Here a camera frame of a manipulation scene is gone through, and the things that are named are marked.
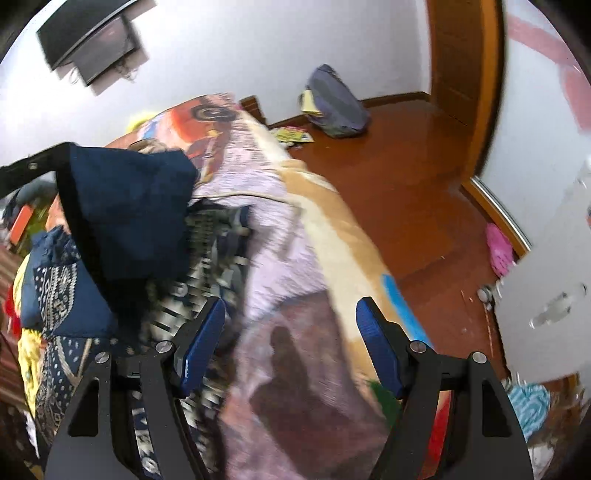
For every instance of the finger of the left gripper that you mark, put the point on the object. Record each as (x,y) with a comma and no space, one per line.
(21,172)

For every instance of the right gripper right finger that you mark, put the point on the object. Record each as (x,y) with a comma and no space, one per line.
(483,439)

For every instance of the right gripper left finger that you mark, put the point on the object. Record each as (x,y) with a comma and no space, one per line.
(97,438)

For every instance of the navy patterned hooded jacket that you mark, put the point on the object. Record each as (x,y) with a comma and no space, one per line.
(115,276)

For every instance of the turquoise patterned cloth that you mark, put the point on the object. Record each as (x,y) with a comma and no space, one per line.
(531,403)

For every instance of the yellow garment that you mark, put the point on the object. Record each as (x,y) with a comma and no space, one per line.
(30,345)

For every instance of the red garment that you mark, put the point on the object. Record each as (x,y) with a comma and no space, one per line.
(14,323)

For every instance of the white cabinet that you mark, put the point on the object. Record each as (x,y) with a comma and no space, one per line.
(543,304)

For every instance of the newspaper print bed cover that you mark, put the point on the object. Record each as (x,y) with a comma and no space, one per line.
(292,393)

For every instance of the pink slipper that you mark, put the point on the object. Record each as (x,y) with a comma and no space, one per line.
(501,253)

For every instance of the grey blue backpack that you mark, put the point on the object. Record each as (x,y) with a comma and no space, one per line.
(329,104)

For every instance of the brown wooden door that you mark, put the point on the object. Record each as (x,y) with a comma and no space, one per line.
(467,61)

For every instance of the wall mounted black television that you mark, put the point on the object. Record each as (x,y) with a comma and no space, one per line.
(93,35)

